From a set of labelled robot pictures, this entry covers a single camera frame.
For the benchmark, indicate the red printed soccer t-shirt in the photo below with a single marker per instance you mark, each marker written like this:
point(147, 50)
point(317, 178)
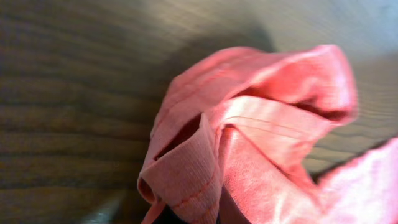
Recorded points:
point(229, 139)

